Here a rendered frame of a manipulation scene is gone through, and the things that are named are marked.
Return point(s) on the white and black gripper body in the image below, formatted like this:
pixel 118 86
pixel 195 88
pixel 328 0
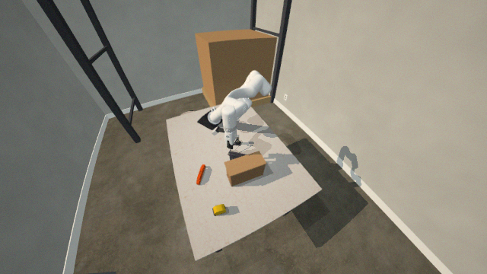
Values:
pixel 230 136

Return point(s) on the orange torpedo level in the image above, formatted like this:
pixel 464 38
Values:
pixel 200 174

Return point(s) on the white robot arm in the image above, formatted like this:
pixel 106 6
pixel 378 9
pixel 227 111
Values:
pixel 230 114

